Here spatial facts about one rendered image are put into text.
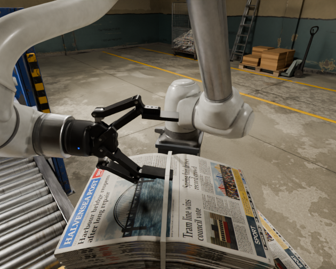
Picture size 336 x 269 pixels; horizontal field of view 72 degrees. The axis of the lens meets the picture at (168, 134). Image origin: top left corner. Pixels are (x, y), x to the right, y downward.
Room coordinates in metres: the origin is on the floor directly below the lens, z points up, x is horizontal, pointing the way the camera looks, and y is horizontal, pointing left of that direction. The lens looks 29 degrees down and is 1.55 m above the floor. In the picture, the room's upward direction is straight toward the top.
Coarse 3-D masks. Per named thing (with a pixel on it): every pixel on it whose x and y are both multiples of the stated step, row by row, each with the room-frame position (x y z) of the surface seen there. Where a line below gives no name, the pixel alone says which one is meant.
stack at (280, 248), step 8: (264, 224) 0.61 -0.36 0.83; (272, 232) 0.58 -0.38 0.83; (272, 240) 0.54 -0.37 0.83; (280, 240) 0.54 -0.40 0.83; (272, 248) 0.51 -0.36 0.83; (280, 248) 0.51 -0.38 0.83; (288, 248) 0.51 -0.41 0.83; (280, 256) 0.48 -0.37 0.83; (288, 256) 0.48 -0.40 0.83; (296, 256) 0.48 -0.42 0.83; (280, 264) 0.45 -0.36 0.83; (288, 264) 0.45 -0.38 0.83; (296, 264) 0.45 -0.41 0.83; (304, 264) 0.46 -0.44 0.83
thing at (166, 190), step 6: (168, 156) 0.49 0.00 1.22; (168, 162) 0.45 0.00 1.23; (168, 168) 0.43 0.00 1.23; (168, 174) 0.41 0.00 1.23; (168, 180) 0.39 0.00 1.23; (168, 186) 0.37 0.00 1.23; (162, 216) 0.31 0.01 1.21; (162, 222) 0.30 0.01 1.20; (162, 228) 0.29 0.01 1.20; (162, 234) 0.28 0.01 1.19; (162, 240) 0.27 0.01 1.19
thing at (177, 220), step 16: (160, 160) 0.52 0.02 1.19; (176, 160) 0.52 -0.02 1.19; (176, 176) 0.45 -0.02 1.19; (160, 192) 0.40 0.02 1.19; (176, 192) 0.40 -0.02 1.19; (144, 208) 0.35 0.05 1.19; (160, 208) 0.35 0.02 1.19; (176, 208) 0.35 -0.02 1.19; (144, 224) 0.31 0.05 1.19; (160, 224) 0.31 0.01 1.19; (176, 224) 0.31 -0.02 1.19; (144, 240) 0.28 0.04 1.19; (160, 240) 0.28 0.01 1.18; (176, 240) 0.28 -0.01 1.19; (144, 256) 0.27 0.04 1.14; (160, 256) 0.28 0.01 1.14; (176, 256) 0.27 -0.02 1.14
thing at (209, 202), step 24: (192, 168) 0.49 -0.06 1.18; (216, 168) 0.51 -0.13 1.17; (192, 192) 0.40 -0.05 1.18; (216, 192) 0.42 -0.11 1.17; (240, 192) 0.44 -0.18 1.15; (192, 216) 0.33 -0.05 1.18; (216, 216) 0.34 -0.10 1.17; (240, 216) 0.36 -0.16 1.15; (192, 240) 0.28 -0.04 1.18; (216, 240) 0.29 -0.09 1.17; (240, 240) 0.30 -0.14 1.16; (264, 240) 0.31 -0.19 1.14; (192, 264) 0.27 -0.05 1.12; (216, 264) 0.27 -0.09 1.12; (240, 264) 0.27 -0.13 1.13; (264, 264) 0.26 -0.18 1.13
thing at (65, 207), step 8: (40, 160) 1.07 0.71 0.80; (40, 168) 1.00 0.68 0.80; (48, 168) 1.00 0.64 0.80; (48, 176) 0.93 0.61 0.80; (48, 184) 0.87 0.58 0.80; (56, 184) 0.87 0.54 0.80; (56, 192) 0.82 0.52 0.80; (64, 192) 0.82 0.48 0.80; (56, 200) 0.77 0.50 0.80; (64, 200) 0.77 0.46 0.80; (64, 208) 0.72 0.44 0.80; (72, 208) 0.72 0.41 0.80; (64, 216) 0.68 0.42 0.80
